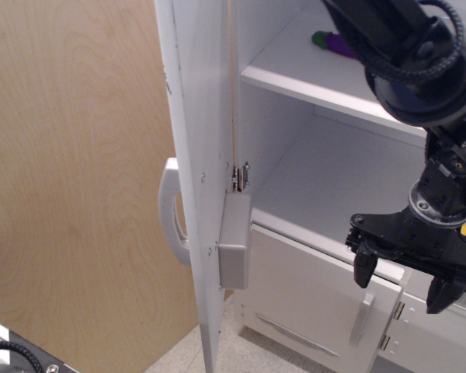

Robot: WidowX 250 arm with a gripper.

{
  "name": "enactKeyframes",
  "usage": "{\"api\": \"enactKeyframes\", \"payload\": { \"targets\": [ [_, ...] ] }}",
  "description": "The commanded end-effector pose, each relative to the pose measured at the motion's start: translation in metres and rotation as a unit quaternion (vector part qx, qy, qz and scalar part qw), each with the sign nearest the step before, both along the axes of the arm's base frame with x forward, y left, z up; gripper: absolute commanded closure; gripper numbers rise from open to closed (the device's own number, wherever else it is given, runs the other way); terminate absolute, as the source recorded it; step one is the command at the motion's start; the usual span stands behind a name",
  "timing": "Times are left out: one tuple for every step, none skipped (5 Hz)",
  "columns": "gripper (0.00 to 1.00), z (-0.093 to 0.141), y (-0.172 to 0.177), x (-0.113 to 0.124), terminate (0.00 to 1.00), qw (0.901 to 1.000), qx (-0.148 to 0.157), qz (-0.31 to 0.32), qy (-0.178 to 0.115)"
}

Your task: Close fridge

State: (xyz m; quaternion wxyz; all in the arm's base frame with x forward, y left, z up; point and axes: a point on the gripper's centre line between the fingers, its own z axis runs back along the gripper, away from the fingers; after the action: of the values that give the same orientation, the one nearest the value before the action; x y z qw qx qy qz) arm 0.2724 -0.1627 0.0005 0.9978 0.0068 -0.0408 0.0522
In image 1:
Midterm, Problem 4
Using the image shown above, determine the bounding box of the black braided cable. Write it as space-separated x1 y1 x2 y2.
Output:
0 340 47 373

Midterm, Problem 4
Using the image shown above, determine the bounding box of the silver fridge door handle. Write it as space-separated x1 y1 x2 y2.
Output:
158 158 191 266

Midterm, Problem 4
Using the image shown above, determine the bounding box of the purple toy eggplant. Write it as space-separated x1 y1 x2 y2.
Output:
311 30 356 59

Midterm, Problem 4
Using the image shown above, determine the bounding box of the white toy oven unit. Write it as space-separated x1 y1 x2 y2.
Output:
378 270 466 372

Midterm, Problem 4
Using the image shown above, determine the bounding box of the white lower freezer door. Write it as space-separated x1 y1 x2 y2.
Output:
235 226 401 372

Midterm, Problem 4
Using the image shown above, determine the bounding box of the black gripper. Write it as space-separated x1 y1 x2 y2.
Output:
346 208 466 314

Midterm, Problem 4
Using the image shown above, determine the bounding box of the grey ice dispenser box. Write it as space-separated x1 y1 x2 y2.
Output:
218 193 252 290

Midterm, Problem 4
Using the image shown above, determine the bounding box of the metal door hinge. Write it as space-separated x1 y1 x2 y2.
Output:
231 162 250 193

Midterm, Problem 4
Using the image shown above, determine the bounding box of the black metal base plate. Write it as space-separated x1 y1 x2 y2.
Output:
0 324 78 373

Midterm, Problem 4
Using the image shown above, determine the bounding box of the white toy fridge cabinet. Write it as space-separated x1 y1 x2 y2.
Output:
230 0 466 373

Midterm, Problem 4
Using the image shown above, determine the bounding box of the white fridge door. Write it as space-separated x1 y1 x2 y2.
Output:
155 1 233 372

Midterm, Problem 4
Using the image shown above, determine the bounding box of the light plywood board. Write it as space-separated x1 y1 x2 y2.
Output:
0 1 197 372

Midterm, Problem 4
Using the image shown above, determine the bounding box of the silver freezer door handle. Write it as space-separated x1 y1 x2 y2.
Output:
349 293 374 347

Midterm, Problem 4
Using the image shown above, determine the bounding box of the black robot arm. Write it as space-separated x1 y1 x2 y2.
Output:
325 1 466 314

